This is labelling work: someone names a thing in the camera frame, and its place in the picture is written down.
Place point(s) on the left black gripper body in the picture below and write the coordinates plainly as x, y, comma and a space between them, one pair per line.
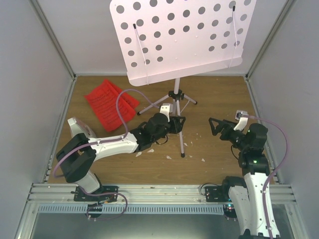
172, 130

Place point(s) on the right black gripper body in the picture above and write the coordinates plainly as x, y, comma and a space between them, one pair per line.
228, 127

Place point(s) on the red sheet music paper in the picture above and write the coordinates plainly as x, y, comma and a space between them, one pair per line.
127, 105

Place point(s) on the white tripod music stand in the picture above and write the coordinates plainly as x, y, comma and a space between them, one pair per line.
168, 39

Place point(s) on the white metronome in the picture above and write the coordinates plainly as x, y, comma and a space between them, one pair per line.
77, 127

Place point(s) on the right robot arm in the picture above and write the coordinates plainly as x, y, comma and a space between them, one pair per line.
250, 194

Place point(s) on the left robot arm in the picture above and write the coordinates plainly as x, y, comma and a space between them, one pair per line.
78, 155

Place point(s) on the white debris pile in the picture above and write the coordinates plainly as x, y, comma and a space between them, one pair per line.
145, 151

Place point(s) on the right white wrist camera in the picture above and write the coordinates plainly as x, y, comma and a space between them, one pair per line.
242, 120

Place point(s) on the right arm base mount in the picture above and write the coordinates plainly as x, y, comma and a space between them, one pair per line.
214, 193

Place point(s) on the slotted cable duct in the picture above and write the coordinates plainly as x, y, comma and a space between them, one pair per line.
134, 209

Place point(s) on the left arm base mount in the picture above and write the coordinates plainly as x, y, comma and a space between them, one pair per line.
104, 194

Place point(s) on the aluminium rail frame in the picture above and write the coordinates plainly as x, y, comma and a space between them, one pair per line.
127, 195

